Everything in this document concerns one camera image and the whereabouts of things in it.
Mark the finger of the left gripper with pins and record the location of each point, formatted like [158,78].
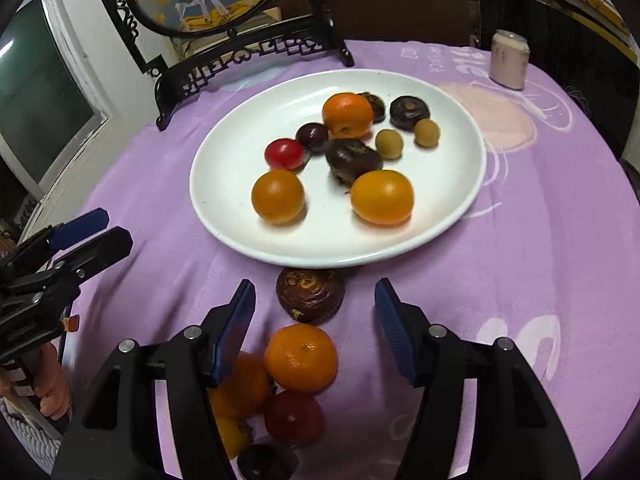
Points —
[72,232]
[96,255]

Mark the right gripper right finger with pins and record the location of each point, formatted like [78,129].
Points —
[517,433]

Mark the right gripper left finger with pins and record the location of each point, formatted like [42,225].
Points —
[114,435]

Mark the yellow orange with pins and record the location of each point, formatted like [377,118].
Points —
[278,196]

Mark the red cherry tomato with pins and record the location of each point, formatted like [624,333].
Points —
[294,418]
[285,154]

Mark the red cherry tomato back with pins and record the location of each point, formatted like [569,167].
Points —
[285,154]

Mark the water chestnut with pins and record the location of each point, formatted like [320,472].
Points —
[350,158]
[310,296]
[377,105]
[407,111]

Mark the dark cherry with stem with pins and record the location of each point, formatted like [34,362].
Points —
[313,137]

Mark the yellow-orange kumquat front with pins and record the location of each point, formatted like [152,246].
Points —
[382,197]

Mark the longan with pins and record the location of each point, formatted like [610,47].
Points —
[389,144]
[426,133]

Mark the large mandarin orange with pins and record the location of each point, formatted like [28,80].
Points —
[235,434]

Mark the person left hand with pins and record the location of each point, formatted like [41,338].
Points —
[50,385]

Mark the window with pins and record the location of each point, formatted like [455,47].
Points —
[50,98]

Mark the deer painting screen stand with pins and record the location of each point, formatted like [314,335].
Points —
[233,43]

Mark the purple printed tablecloth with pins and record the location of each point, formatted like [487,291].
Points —
[524,226]

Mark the white oval plate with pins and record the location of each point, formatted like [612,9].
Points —
[328,234]

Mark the brown wooden board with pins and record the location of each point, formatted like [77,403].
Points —
[427,21]

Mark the black chair back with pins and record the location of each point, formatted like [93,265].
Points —
[602,81]

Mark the pink beverage can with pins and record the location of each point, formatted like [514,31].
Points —
[509,59]

